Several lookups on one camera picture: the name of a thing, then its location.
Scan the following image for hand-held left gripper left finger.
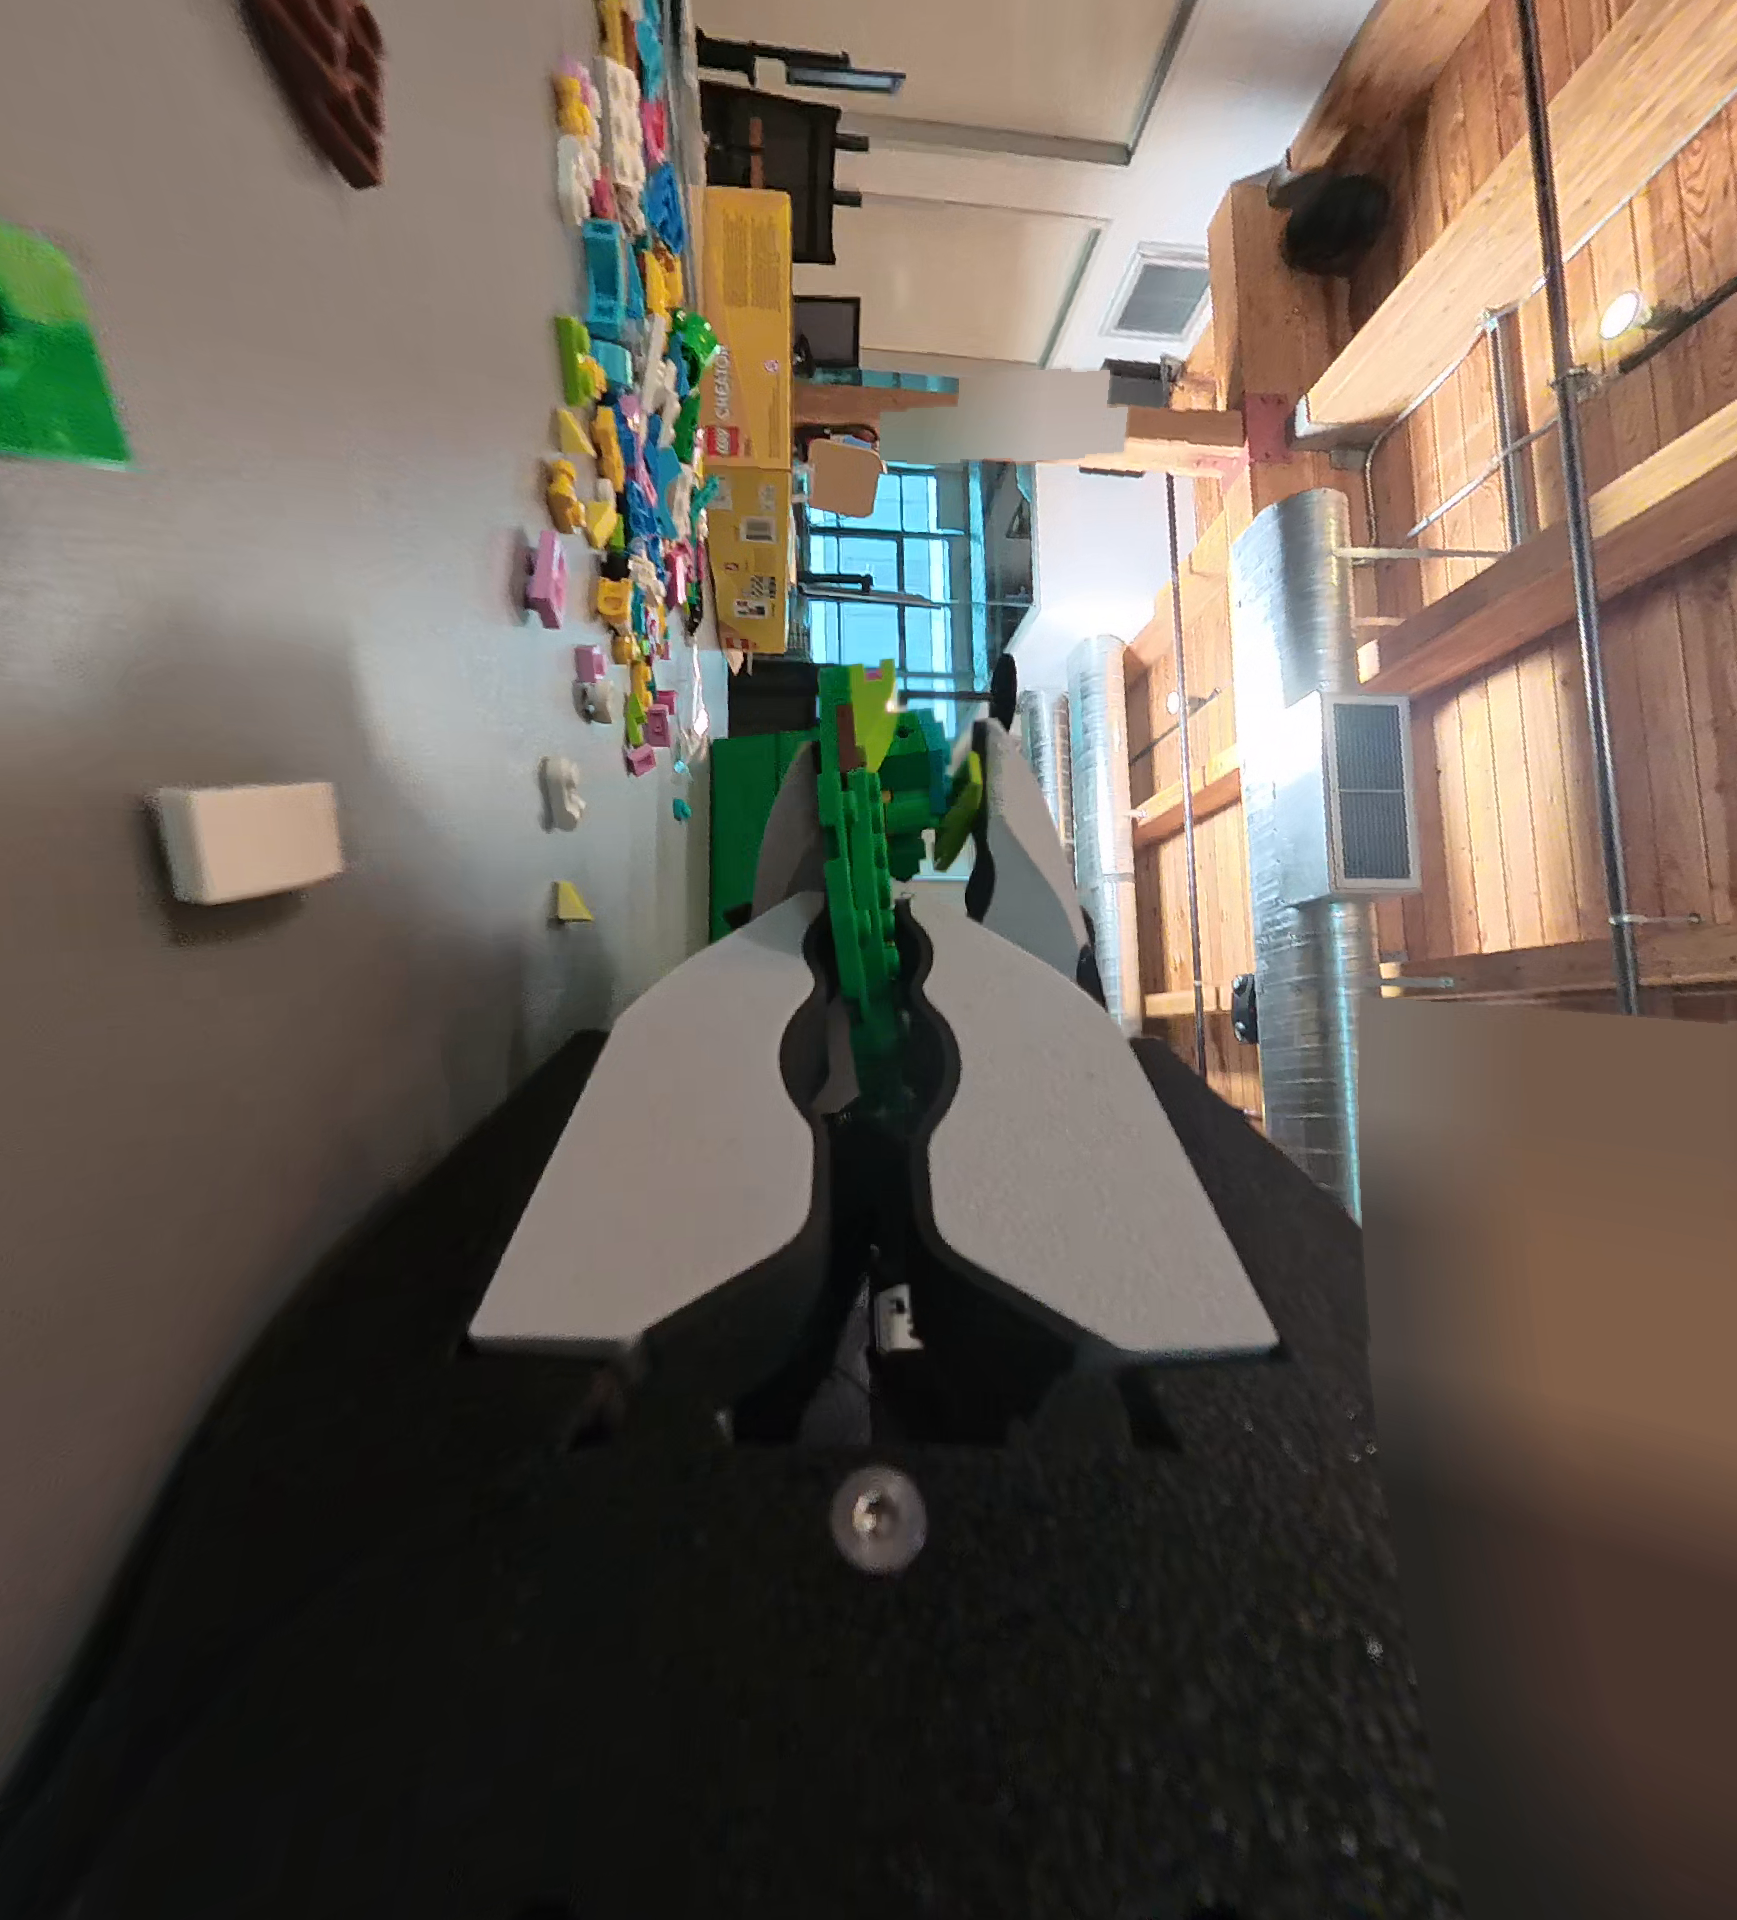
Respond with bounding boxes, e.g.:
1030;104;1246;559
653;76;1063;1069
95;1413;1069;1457
466;892;846;1359

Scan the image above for metal conduit pipe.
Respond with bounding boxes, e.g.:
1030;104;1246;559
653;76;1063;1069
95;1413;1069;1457
1518;0;1645;1019

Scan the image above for black round speaker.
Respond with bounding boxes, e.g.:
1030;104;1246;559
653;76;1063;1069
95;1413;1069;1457
1285;171;1395;279

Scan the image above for white ceiling vent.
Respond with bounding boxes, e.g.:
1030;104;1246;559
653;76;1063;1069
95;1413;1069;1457
1101;242;1215;348

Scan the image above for green lego build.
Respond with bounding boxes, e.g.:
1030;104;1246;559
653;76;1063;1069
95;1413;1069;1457
812;659;993;1127

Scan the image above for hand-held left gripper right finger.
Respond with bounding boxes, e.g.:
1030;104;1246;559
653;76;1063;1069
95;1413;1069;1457
898;888;1285;1359

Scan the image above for yellow lego box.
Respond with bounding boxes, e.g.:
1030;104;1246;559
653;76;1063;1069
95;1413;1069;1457
697;183;800;659

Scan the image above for black chair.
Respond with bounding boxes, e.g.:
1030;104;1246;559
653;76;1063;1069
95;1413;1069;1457
693;72;870;269

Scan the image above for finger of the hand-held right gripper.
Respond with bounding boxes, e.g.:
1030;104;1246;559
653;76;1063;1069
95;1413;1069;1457
962;716;1103;1004
744;733;829;939

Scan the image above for dark brown lego plate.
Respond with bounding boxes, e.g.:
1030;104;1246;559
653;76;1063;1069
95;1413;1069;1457
240;0;391;191

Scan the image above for green lego brick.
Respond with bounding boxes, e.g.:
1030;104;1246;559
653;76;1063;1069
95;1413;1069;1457
0;156;135;470

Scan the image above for silver vertical air duct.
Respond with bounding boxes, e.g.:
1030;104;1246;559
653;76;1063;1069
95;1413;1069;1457
1228;485;1416;1223
1066;634;1143;1037

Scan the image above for white curved lego brick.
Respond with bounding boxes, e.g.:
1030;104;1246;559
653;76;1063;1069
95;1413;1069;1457
148;775;349;908

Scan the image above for pile of colourful lego bricks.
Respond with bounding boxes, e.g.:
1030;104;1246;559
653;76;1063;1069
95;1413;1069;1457
515;0;732;782

